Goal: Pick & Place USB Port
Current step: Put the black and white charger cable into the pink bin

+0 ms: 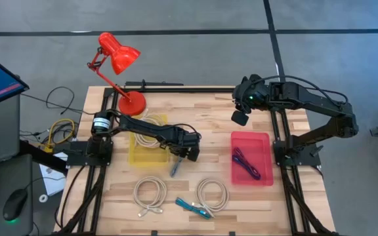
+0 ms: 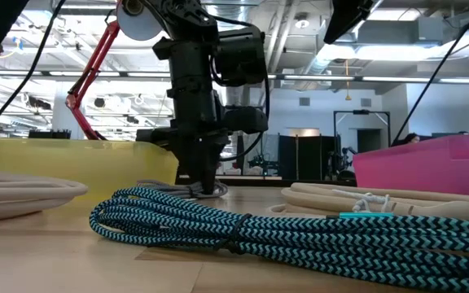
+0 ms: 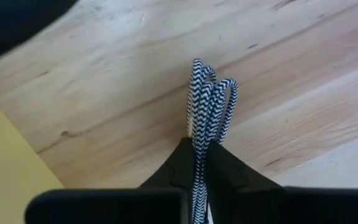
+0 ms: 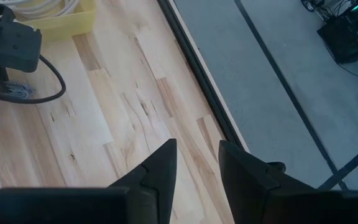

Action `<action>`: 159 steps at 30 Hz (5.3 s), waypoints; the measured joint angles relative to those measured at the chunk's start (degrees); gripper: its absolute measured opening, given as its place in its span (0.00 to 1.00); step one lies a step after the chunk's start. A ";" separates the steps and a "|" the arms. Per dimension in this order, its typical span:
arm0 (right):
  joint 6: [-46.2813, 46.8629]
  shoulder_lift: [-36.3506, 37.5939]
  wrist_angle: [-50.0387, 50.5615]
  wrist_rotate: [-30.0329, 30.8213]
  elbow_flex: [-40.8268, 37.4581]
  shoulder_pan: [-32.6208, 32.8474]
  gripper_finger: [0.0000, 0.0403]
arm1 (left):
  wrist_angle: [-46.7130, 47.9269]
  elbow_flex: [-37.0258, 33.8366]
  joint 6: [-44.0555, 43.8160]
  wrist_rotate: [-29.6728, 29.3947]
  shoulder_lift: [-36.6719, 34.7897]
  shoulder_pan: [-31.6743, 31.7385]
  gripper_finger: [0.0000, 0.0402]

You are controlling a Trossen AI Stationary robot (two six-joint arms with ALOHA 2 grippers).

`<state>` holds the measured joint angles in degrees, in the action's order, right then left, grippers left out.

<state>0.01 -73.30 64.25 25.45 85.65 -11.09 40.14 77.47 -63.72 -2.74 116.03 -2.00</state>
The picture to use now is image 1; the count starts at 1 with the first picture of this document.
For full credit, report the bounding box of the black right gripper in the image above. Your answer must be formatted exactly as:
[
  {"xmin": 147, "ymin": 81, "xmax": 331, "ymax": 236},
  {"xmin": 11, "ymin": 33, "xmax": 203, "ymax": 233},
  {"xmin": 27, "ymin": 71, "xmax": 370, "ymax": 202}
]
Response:
[{"xmin": 230, "ymin": 74, "xmax": 270, "ymax": 127}]

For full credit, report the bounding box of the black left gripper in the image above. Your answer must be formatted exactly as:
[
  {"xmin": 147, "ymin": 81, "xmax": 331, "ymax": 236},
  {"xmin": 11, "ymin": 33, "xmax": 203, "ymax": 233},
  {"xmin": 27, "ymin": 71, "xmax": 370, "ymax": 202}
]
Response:
[{"xmin": 168, "ymin": 128, "xmax": 201, "ymax": 164}]

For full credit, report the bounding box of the grey USB cable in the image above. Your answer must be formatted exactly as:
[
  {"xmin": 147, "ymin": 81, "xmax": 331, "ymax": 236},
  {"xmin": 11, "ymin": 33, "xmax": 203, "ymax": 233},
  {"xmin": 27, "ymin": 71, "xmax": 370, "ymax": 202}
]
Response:
[{"xmin": 170, "ymin": 156, "xmax": 184, "ymax": 178}]

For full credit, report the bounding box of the beige usb cable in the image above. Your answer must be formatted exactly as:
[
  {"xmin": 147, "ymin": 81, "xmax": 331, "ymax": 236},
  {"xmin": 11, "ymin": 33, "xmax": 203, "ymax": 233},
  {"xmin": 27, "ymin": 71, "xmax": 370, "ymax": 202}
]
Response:
[
  {"xmin": 133, "ymin": 113, "xmax": 167, "ymax": 149},
  {"xmin": 133, "ymin": 176, "xmax": 168, "ymax": 218},
  {"xmin": 136, "ymin": 109, "xmax": 167, "ymax": 147},
  {"xmin": 195, "ymin": 178, "xmax": 230, "ymax": 218}
]

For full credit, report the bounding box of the teal USB cable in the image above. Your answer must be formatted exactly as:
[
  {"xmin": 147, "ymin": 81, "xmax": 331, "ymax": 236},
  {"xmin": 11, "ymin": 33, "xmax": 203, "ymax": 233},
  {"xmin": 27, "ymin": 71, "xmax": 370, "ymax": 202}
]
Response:
[{"xmin": 175, "ymin": 197, "xmax": 212, "ymax": 220}]

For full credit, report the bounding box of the maroon USB cable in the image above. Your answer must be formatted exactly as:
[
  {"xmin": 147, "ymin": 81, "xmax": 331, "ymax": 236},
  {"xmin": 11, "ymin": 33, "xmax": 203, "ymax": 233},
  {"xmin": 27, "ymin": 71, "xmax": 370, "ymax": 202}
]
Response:
[{"xmin": 233, "ymin": 146, "xmax": 252, "ymax": 168}]

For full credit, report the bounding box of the purple USB cable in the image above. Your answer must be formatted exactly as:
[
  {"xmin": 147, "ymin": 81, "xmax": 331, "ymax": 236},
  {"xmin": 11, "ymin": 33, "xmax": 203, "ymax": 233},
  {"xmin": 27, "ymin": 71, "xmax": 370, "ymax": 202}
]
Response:
[{"xmin": 231, "ymin": 154, "xmax": 262, "ymax": 181}]

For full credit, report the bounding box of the yellow translucent plastic tray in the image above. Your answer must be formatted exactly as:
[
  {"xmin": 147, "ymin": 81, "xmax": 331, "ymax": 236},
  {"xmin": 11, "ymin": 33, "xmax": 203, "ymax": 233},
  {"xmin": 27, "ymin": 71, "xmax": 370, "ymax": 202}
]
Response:
[{"xmin": 129, "ymin": 113, "xmax": 170, "ymax": 165}]

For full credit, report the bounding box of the red translucent plastic tray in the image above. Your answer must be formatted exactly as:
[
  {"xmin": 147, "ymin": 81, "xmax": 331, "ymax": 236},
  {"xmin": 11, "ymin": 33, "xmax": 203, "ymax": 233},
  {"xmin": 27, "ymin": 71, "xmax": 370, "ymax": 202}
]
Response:
[{"xmin": 230, "ymin": 130, "xmax": 274, "ymax": 187}]

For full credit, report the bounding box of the red desk lamp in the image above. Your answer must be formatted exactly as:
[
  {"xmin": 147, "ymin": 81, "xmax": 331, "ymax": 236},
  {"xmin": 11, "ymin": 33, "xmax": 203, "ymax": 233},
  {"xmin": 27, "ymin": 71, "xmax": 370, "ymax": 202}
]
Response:
[{"xmin": 87, "ymin": 31, "xmax": 147, "ymax": 117}]

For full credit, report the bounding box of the white paper sheet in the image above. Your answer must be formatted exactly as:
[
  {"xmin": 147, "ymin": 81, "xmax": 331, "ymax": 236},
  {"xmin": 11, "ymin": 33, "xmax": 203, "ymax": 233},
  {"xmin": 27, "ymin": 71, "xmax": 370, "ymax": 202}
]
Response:
[{"xmin": 39, "ymin": 162, "xmax": 68, "ymax": 197}]

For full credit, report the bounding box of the black computer mouse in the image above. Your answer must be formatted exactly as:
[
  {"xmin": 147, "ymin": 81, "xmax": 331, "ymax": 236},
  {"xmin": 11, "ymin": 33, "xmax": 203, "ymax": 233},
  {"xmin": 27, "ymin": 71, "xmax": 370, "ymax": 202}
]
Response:
[{"xmin": 2, "ymin": 188, "xmax": 28, "ymax": 222}]

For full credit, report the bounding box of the grey side desk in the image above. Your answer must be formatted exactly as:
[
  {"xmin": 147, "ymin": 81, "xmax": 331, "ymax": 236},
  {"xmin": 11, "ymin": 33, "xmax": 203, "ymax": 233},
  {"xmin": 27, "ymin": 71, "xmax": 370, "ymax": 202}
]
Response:
[{"xmin": 0, "ymin": 94, "xmax": 34, "ymax": 236}]

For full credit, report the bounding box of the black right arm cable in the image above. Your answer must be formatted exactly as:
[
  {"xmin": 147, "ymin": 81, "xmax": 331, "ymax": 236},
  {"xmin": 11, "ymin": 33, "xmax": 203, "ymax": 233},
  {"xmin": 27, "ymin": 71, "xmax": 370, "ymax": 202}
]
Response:
[{"xmin": 249, "ymin": 74, "xmax": 350, "ymax": 103}]

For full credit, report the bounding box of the black aluminium table frame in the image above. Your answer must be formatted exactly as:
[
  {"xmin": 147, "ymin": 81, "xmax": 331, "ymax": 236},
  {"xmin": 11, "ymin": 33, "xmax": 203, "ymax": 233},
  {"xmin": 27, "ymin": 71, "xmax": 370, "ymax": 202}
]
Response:
[{"xmin": 54, "ymin": 85, "xmax": 337, "ymax": 236}]

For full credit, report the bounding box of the black rail mount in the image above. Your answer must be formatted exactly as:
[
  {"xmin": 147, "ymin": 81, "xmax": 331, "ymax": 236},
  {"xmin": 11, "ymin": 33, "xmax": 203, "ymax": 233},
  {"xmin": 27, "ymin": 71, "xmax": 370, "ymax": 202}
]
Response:
[{"xmin": 124, "ymin": 79, "xmax": 185, "ymax": 88}]

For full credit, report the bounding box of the yellow floor cable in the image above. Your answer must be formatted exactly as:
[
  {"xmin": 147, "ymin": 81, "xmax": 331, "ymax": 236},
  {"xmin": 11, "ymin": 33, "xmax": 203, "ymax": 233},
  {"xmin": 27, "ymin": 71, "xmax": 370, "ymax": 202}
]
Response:
[{"xmin": 44, "ymin": 117, "xmax": 77, "ymax": 154}]

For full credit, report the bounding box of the black floor cable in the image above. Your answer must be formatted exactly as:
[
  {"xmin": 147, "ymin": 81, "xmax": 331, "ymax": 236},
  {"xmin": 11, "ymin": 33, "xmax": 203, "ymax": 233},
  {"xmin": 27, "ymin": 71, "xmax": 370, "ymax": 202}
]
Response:
[{"xmin": 20, "ymin": 86, "xmax": 95, "ymax": 116}]

